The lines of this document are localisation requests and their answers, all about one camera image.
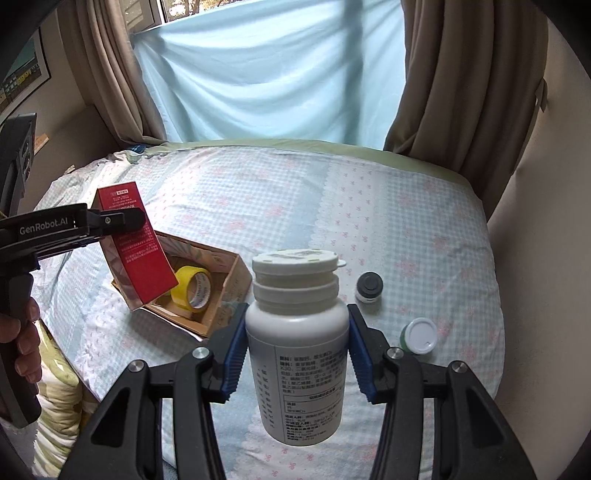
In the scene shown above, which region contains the brown curtain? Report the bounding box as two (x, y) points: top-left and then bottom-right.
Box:
(76, 0), (168, 145)
(383, 0), (550, 217)

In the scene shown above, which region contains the red carton box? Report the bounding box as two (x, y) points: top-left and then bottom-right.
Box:
(96, 182), (179, 305)

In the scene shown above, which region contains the person's left hand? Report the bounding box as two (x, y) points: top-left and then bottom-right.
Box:
(0, 296), (43, 420)

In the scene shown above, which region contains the yellow floral quilt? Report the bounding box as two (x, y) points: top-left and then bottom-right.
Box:
(22, 318), (100, 480)

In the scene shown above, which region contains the cardboard box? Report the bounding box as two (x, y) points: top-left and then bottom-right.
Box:
(90, 189), (253, 337)

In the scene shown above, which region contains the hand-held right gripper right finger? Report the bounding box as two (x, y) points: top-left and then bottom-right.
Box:
(347, 303), (539, 480)

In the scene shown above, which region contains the yellow tape roll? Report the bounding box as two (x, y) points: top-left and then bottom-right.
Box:
(171, 265), (213, 315)

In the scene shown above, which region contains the checkered floral bed sheet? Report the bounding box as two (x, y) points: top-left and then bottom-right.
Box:
(32, 147), (505, 480)

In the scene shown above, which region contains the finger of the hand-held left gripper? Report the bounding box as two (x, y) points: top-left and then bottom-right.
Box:
(95, 210), (147, 237)

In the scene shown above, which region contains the green mattress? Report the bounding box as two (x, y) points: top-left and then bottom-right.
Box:
(139, 138), (467, 184)

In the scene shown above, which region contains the light blue window cloth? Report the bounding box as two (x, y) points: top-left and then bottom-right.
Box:
(131, 0), (411, 149)

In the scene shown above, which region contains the white pill bottle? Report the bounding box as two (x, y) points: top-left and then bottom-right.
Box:
(245, 248), (351, 446)

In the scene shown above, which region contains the framed wall picture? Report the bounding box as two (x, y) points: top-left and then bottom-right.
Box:
(0, 28), (51, 121)

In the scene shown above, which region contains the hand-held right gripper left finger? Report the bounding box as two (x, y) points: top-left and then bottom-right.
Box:
(59, 303), (250, 480)

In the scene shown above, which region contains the green jar with white lid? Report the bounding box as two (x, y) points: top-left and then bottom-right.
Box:
(400, 318), (437, 355)

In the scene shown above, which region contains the small black-lidded jar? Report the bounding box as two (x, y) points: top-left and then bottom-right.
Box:
(355, 272), (383, 305)

